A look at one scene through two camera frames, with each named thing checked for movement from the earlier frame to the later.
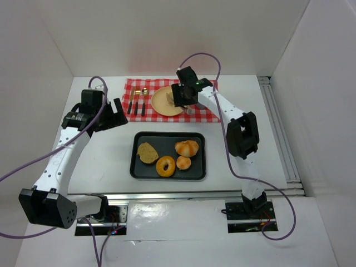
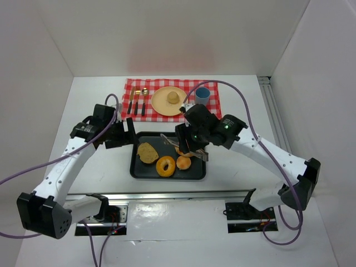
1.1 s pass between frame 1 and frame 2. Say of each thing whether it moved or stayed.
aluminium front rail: stayed
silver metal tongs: moved
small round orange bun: stayed
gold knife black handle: stayed
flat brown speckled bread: stayed
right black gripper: moved
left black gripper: moved
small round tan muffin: stayed
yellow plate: stayed
